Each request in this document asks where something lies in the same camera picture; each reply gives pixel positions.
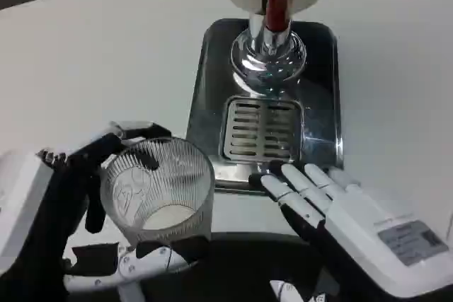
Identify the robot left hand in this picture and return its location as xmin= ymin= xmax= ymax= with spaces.
xmin=0 ymin=120 xmax=210 ymax=302

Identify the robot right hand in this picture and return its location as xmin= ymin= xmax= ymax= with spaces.
xmin=248 ymin=161 xmax=453 ymax=298

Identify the clear ribbed glass cup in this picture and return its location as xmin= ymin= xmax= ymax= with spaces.
xmin=99 ymin=136 xmax=216 ymax=247

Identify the white robot body part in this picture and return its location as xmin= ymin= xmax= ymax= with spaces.
xmin=269 ymin=279 xmax=327 ymax=302

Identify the steel drip tray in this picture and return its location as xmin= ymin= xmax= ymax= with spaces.
xmin=185 ymin=18 xmax=345 ymax=190

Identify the slotted steel tray grid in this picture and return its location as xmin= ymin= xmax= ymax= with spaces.
xmin=219 ymin=95 xmax=305 ymax=163

